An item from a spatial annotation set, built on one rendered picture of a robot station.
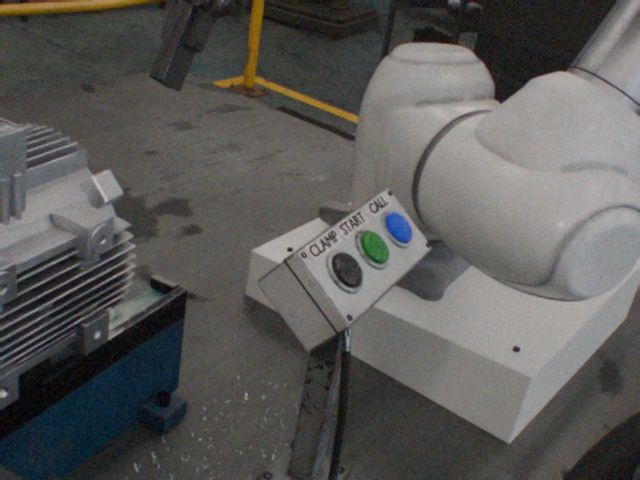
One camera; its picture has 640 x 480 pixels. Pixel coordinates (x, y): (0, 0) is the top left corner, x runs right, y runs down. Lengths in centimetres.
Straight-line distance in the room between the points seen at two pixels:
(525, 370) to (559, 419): 13
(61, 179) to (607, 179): 48
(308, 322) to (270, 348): 37
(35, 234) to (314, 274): 21
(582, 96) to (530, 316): 29
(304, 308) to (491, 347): 35
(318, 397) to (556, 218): 27
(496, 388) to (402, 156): 27
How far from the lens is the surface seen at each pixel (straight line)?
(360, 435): 91
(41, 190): 68
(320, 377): 75
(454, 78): 95
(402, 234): 72
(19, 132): 63
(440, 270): 103
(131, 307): 84
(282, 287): 64
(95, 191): 69
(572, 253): 79
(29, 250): 64
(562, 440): 99
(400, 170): 94
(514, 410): 93
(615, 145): 84
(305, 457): 81
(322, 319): 63
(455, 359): 94
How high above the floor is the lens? 138
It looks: 28 degrees down
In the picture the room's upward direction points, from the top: 10 degrees clockwise
